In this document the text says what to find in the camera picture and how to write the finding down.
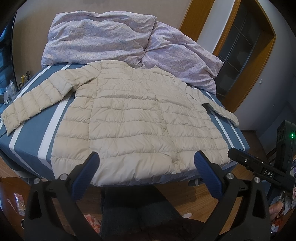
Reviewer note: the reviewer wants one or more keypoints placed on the beige quilted down jacket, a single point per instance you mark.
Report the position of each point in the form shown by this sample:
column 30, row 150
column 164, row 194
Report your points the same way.
column 144, row 123

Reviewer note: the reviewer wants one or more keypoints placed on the person's right hand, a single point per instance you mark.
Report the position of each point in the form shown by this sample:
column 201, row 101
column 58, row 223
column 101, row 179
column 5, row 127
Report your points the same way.
column 275, row 210

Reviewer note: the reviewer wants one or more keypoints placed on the cluttered bedside items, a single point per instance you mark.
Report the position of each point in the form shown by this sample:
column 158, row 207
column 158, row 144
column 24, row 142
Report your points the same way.
column 9, row 92

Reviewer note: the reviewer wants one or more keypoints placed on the pink patterned bag on floor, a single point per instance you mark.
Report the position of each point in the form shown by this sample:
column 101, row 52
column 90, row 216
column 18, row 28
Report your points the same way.
column 94, row 222

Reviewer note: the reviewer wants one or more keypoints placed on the lilac floral duvet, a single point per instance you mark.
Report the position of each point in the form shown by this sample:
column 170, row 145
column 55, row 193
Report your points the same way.
column 139, row 40

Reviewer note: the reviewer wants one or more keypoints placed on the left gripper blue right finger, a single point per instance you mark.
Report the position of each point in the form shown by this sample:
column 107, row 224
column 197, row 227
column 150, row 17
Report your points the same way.
column 252, row 221

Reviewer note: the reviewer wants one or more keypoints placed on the pink packet on floor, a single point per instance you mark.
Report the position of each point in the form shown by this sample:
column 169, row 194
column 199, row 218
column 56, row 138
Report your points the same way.
column 20, row 203

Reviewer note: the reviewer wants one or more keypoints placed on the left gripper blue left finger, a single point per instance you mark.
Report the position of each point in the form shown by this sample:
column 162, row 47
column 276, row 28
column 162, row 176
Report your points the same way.
column 41, row 219

